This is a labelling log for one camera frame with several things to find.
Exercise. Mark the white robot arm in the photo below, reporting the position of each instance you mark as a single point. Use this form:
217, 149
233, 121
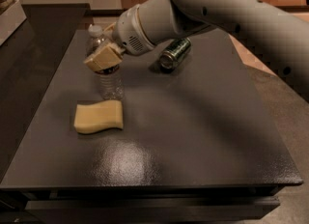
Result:
279, 39

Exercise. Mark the dark table drawer front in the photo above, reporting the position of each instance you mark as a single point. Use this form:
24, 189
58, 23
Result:
152, 210

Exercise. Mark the white box at left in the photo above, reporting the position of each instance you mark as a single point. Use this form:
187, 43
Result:
10, 20

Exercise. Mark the clear plastic water bottle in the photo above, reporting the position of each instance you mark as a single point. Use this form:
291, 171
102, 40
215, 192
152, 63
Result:
109, 81

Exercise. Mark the yellow sponge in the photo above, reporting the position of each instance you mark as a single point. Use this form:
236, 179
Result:
97, 117

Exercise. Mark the green soda can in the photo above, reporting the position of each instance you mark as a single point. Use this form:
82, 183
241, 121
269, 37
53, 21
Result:
172, 55

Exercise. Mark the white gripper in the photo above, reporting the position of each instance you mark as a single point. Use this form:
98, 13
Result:
128, 30

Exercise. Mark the dark side counter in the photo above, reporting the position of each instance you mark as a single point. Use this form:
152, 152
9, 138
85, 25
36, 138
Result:
28, 61

